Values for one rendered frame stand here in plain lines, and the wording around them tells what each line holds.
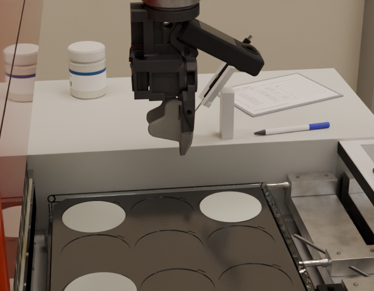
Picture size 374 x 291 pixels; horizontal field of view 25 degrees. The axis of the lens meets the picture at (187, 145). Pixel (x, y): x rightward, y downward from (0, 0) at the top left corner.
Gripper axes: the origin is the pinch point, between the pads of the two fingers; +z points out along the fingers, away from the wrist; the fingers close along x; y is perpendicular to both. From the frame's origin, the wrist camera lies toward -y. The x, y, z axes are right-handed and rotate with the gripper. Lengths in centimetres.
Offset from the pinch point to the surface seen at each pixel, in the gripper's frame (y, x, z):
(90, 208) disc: 14.0, -15.5, 18.6
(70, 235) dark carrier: 17.1, -7.3, 18.3
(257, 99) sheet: -17.8, -42.8, 12.9
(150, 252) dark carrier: 5.2, -1.5, 18.2
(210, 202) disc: -5.5, -15.4, 18.6
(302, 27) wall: -66, -205, 56
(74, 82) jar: 17, -48, 10
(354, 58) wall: -90, -211, 72
